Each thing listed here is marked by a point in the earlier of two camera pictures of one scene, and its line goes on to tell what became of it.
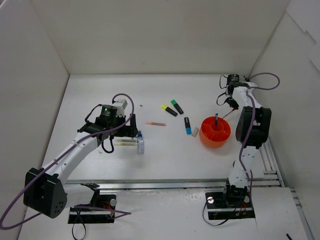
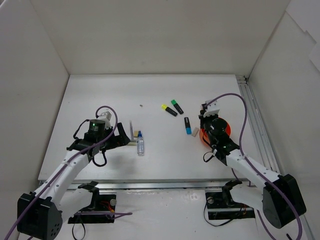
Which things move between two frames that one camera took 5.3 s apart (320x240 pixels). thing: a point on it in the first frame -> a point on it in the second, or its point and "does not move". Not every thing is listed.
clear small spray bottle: [140, 143] does not move
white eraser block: [195, 131] does not move
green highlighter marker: [174, 103] does not move
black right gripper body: [231, 101] -> [203, 118]
